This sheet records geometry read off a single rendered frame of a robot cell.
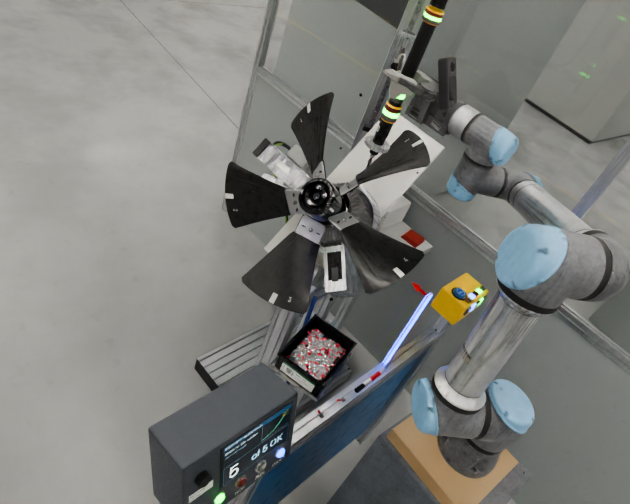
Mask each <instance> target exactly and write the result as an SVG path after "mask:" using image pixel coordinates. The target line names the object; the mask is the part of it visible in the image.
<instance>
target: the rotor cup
mask: <svg viewBox="0 0 630 504"><path fill-rule="evenodd" d="M335 188H336V189H337V190H336V189H335ZM335 188H334V186H333V184H332V183H331V182H330V181H328V180H327V179H324V178H313V179H311V180H309V181H307V182H306V183H305V184H304V185H303V186H302V188H301V189H300V192H299V195H298V201H299V205H300V207H301V209H302V210H303V211H304V212H305V213H306V214H309V215H310V216H312V217H313V218H312V217H310V216H309V215H308V217H310V218H312V219H313V220H315V221H317V222H319V223H321V224H322V225H324V226H326V228H325V230H332V229H335V227H334V226H333V225H332V224H331V223H330V222H329V221H328V220H327V218H329V217H330V216H333V215H336V214H339V213H341V212H344V211H347V212H349V213H350V210H351V203H350V199H349V197H348V195H347V194H346V195H344V196H343V197H341V195H340V191H339V189H340V188H338V187H335ZM315 193H319V195H320V197H319V198H318V199H314V198H313V195H314V194H315ZM330 208H332V209H333V210H334V212H332V211H331V210H329V209H330Z"/></svg>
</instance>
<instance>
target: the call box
mask: <svg viewBox="0 0 630 504"><path fill-rule="evenodd" d="M481 286H482V285H481V284H480V283H479V282H478V281H476V280H475V279H474V278H473V277H472V276H470V275H469V274H468V273H465V274H463V275H461V276H460V277H458V278H457V279H455V280H454V281H452V282H451V283H449V284H447V285H446V286H444V287H443V288H442V289H441V290H440V292H439V293H438V295H437V296H436V298H435V299H434V301H433V302H432V304H431V306H432V307H433V308H434V309H435V310H436V311H437V312H438V313H439V314H441V315H442V316H443V317H444V318H445V319H446V320H447V321H448V322H449V323H450V324H452V325H454V324H456V323H457V322H458V321H460V320H461V319H462V318H464V317H465V316H466V315H468V314H469V313H470V312H472V311H473V310H474V309H476V308H477V307H478V306H477V307H475V308H474V309H473V310H471V311H470V312H468V313H467V314H466V315H465V316H464V315H463V314H464V313H465V311H466V310H467V309H468V308H469V307H471V306H472V305H473V304H475V303H476V302H477V301H479V300H480V299H481V298H483V297H484V296H486V295H487V294H488V292H489V291H488V290H487V289H486V290H485V291H483V292H482V293H480V294H479V295H478V296H476V297H475V298H474V299H471V298H470V297H469V296H468V295H469V294H471V293H472V292H473V291H476V289H478V288H479V287H481ZM459 287H460V288H461V289H463V290H464V291H465V292H466V293H467V294H466V296H465V298H463V299H461V298H458V297H457V296H456V295H455V294H454V290H455V288H459ZM467 297H468V298H469V299H470V300H471V302H470V303H469V304H468V303H467V302H466V301H464V299H466V298H467Z"/></svg>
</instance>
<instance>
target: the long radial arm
mask: <svg viewBox="0 0 630 504"><path fill-rule="evenodd" d="M258 159H259V160H260V161H261V162H262V163H263V164H264V165H265V166H266V167H268V168H269V169H270V170H271V171H272V172H273V173H274V174H275V175H276V176H277V177H278V178H279V179H281V180H282V181H283V182H285V183H286V185H287V186H288V187H289V188H290V189H301V188H302V186H303V185H304V184H305V183H306V182H307V181H309V180H311V179H312V178H311V177H310V176H308V175H307V174H306V173H305V172H304V171H303V170H302V169H301V168H299V167H298V166H297V165H296V164H295V163H294V162H293V161H291V160H290V159H289V158H288V157H287V156H286V155H285V154H283V153H282V152H281V151H280V150H279V149H278V148H277V147H276V146H274V145H273V144H272V143H270V144H269V146H268V147H267V148H266V149H265V150H264V151H263V152H262V154H261V155H260V156H259V157H258Z"/></svg>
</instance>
